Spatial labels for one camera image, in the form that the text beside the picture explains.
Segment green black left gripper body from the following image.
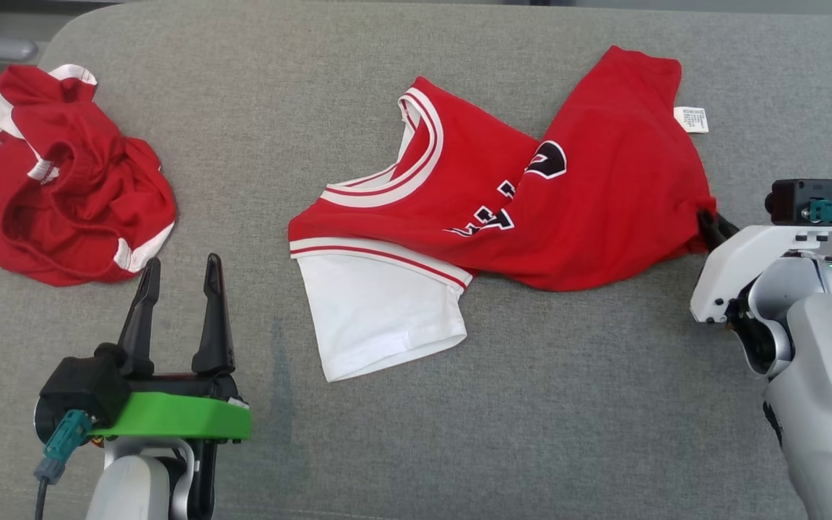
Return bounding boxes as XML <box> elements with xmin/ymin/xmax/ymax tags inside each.
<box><xmin>91</xmin><ymin>372</ymin><xmax>252</xmax><ymax>445</ymax></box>

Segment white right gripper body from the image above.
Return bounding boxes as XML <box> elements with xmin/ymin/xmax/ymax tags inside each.
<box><xmin>690</xmin><ymin>225</ymin><xmax>832</xmax><ymax>324</ymax></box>

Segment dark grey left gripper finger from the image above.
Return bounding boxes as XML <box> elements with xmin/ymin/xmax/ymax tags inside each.
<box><xmin>191</xmin><ymin>253</ymin><xmax>236</xmax><ymax>376</ymax></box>
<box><xmin>116</xmin><ymin>258</ymin><xmax>162</xmax><ymax>378</ymax></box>

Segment red white basketball jersey shirt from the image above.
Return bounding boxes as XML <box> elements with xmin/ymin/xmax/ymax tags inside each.
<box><xmin>287</xmin><ymin>45</ymin><xmax>719</xmax><ymax>384</ymax></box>

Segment red shorts with white trim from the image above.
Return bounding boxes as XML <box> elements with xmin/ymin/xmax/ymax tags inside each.
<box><xmin>0</xmin><ymin>64</ymin><xmax>177</xmax><ymax>287</ymax></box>

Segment left cable with teal connector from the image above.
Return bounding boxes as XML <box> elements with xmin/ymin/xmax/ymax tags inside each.
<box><xmin>33</xmin><ymin>409</ymin><xmax>93</xmax><ymax>520</ymax></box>

